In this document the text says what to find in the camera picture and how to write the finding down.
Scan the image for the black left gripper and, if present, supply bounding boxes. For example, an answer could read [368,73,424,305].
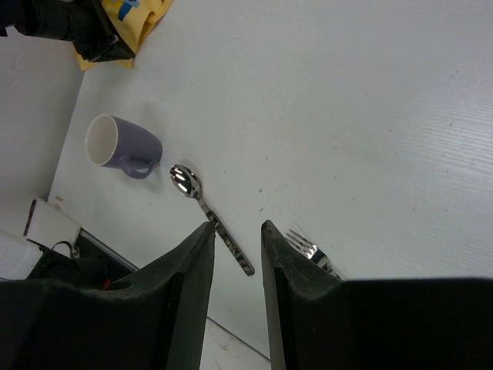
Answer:
[1,0,135,62]

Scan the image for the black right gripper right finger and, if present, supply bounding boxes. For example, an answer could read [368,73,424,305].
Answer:
[261,221,492,369]

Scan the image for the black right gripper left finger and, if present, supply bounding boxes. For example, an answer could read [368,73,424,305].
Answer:
[1,222,215,369]

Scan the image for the yellow car-print cloth placemat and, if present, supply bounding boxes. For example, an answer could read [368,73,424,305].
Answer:
[77,0,173,71]

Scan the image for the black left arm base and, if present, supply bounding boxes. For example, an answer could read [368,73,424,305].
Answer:
[27,236,137,290]

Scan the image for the purple ceramic mug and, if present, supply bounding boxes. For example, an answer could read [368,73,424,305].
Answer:
[85,114,163,180]

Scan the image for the silver fork patterned handle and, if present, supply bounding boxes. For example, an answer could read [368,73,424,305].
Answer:
[285,229,342,280]

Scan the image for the silver spoon patterned handle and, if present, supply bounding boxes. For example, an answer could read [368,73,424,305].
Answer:
[169,164,255,277]

